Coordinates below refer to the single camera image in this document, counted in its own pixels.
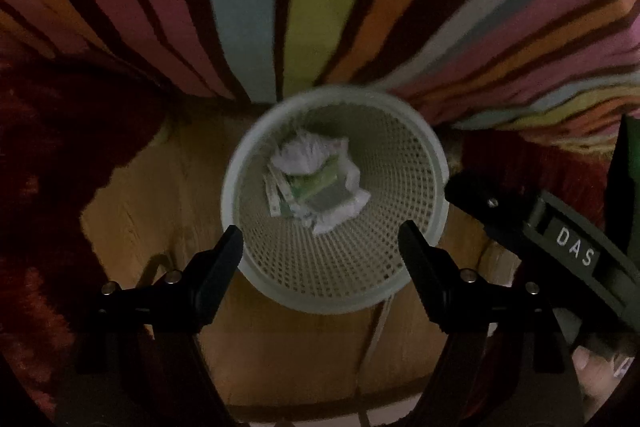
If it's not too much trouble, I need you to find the white plastic tissue pack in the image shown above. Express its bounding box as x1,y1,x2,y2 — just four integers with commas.
300,157,372,236

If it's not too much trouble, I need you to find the person's right hand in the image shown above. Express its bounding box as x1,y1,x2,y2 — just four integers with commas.
571,344,633,382

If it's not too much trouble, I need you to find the dark red fuzzy blanket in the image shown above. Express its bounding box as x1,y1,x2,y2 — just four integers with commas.
0,49,618,413

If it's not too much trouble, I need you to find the white mesh wastebasket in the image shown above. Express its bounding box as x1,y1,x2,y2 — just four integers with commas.
221,86,451,315

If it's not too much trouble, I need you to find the white cable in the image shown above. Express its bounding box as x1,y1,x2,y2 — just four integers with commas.
356,301,390,427

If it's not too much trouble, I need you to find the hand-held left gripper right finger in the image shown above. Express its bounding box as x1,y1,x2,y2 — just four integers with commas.
397,220,586,427

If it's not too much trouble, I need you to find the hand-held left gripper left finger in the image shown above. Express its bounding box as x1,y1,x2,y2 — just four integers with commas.
55,224,245,427

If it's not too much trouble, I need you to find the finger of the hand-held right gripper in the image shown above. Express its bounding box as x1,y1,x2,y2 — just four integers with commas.
443,172,548,253

